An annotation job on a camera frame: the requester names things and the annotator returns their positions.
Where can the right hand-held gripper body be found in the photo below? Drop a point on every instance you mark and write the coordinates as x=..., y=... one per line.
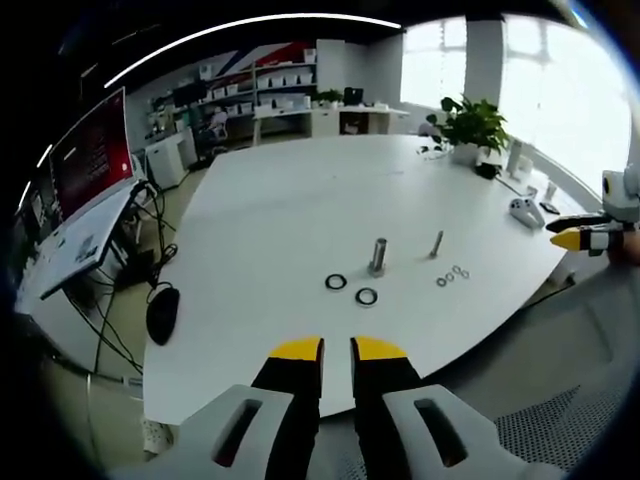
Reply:
x=622, y=197

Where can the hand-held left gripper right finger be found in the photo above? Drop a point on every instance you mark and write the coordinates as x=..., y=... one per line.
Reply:
x=390, y=400

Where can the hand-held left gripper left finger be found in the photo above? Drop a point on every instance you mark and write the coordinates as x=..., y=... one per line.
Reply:
x=280, y=400

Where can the large black washer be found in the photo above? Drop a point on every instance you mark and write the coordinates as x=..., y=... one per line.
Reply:
x=328, y=281
x=358, y=296

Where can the thick metal threaded stud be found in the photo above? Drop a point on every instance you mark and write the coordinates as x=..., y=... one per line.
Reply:
x=378, y=257

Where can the thin metal threaded stud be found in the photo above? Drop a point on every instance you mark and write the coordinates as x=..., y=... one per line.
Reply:
x=436, y=245

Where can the person's right hand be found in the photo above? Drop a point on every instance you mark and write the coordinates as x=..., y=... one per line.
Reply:
x=627, y=250

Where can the white game controller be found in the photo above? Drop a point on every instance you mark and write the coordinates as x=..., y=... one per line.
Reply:
x=525, y=210

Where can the white cup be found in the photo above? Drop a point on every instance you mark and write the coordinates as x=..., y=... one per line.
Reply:
x=515, y=157

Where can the small black object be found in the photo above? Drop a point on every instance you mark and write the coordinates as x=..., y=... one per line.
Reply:
x=487, y=170

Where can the white power strip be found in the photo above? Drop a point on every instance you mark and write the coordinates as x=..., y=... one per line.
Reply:
x=156, y=436

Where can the potted green plant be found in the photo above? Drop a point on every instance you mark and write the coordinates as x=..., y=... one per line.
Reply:
x=475, y=125

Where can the black oval floor object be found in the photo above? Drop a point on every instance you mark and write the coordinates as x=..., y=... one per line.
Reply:
x=162, y=315

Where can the grey mesh chair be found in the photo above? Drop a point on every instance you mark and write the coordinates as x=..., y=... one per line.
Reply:
x=560, y=425

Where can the white side desk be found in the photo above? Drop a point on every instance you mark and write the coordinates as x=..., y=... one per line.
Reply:
x=80, y=240

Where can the small black monitor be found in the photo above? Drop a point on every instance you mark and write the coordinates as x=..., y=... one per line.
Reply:
x=353, y=96

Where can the white cabinet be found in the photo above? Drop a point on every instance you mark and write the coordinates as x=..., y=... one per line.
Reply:
x=167, y=160

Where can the white background desk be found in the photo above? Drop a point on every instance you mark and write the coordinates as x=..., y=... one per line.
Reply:
x=325, y=117

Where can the small green plant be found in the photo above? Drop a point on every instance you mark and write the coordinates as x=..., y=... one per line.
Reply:
x=327, y=96

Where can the computer monitor with red screen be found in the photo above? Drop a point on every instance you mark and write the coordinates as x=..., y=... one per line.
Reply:
x=92, y=150

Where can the shelf with white boxes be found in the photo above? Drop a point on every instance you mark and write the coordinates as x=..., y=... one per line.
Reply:
x=260, y=85

